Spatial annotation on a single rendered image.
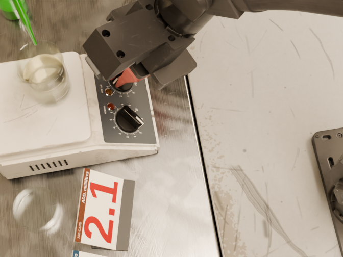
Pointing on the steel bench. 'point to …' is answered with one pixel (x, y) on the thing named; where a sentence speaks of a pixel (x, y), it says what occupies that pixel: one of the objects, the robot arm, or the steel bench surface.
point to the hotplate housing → (92, 155)
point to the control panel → (144, 131)
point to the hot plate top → (42, 113)
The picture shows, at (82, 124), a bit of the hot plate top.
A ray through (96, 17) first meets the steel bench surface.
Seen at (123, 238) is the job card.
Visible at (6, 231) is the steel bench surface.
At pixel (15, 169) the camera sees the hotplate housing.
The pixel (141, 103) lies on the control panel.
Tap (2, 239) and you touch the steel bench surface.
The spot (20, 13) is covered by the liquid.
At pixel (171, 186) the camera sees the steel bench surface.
